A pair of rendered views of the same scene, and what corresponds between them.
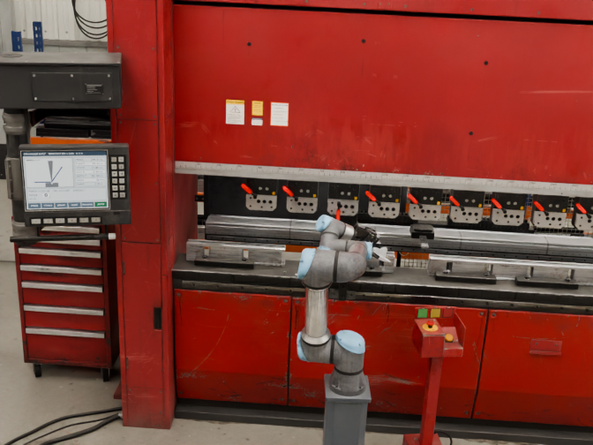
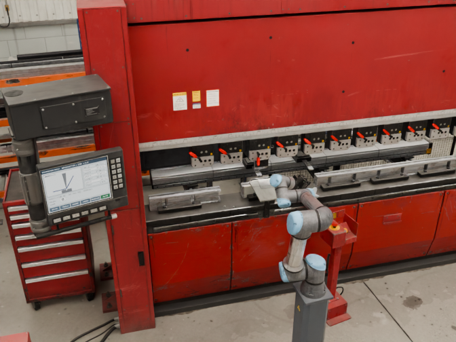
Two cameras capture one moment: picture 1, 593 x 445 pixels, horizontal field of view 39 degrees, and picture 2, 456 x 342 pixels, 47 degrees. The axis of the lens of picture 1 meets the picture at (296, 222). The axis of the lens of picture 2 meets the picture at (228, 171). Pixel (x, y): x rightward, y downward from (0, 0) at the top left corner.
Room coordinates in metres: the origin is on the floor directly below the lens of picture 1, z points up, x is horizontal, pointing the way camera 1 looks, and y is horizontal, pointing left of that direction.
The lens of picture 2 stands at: (0.78, 0.93, 2.88)
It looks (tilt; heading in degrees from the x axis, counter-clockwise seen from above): 29 degrees down; 343
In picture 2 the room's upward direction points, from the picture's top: straight up
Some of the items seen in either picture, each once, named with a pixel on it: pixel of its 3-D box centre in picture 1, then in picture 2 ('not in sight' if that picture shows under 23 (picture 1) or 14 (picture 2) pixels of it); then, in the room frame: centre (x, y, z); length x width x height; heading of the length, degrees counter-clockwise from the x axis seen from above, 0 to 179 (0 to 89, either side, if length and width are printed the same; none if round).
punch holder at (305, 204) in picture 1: (303, 194); (230, 150); (3.84, -0.02, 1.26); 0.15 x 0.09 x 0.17; 87
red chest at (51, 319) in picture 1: (77, 286); (54, 238); (4.25, 1.23, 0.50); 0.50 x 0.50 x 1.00; 87
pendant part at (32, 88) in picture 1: (65, 154); (67, 161); (3.47, 1.02, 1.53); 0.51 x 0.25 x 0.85; 101
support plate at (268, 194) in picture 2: not in sight; (267, 189); (3.69, -0.24, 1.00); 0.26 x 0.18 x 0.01; 177
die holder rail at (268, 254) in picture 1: (236, 252); (184, 198); (3.86, 0.30, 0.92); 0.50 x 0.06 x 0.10; 87
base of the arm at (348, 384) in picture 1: (348, 375); (313, 283); (2.89, -0.23, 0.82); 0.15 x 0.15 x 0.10
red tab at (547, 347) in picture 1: (545, 347); (392, 218); (3.63, -1.27, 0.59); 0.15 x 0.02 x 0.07; 87
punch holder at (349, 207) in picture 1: (343, 196); (258, 146); (3.84, -0.22, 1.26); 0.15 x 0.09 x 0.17; 87
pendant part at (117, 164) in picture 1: (77, 183); (83, 183); (3.39, 0.96, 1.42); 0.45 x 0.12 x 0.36; 101
